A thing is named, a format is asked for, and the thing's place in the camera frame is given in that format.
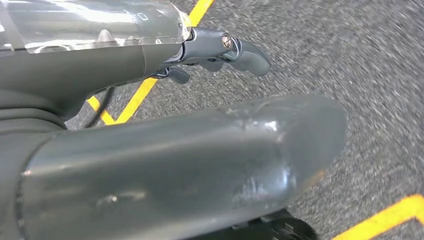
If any yellow floor tape square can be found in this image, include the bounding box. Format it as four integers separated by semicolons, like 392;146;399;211
331;193;424;240
85;0;215;126

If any black robot lower body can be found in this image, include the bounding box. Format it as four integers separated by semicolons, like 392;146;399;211
211;207;320;240

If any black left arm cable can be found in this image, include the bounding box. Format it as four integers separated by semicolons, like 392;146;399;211
82;86;116;129

